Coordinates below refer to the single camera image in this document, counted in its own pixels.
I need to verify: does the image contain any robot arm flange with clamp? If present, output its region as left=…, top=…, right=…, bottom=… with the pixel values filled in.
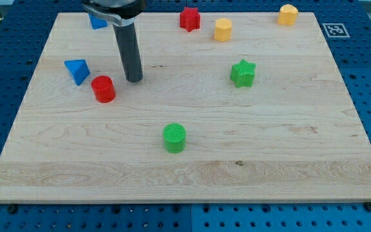
left=81, top=0, right=147, bottom=26

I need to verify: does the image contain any green cylinder block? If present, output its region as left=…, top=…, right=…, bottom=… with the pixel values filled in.
left=163, top=123, right=186, bottom=153

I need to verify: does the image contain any light wooden board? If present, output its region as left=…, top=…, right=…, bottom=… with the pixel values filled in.
left=0, top=12, right=371, bottom=204

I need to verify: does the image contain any green star block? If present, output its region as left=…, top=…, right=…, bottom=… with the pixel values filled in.
left=230, top=59, right=256, bottom=88

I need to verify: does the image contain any red cylinder block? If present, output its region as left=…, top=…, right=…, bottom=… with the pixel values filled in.
left=91, top=75, right=116, bottom=103

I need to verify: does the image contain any yellow hexagon block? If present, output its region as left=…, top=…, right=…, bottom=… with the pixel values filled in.
left=214, top=18, right=233, bottom=42

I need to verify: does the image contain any red star block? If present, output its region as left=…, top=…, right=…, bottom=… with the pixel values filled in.
left=179, top=7, right=201, bottom=32

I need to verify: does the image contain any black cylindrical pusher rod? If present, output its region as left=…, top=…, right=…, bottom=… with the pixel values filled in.
left=113, top=23, right=143, bottom=83

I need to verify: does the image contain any blue triangle block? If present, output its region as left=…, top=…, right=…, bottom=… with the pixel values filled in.
left=64, top=59, right=90, bottom=86

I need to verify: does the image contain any blue block behind rod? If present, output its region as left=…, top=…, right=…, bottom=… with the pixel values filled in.
left=88, top=14, right=108, bottom=30

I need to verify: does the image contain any yellow heart block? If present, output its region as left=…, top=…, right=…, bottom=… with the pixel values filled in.
left=277, top=4, right=299, bottom=26

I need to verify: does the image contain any white fiducial marker tag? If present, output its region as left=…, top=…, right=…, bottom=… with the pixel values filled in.
left=322, top=23, right=350, bottom=38

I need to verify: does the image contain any black bolt front left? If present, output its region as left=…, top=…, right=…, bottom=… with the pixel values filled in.
left=6, top=204, right=18, bottom=215

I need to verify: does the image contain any black bolt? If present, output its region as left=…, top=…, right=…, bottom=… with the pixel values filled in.
left=364, top=202, right=371, bottom=212
left=6, top=204, right=18, bottom=215

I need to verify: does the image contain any black bolt front right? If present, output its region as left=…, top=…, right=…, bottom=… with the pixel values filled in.
left=364, top=202, right=371, bottom=212

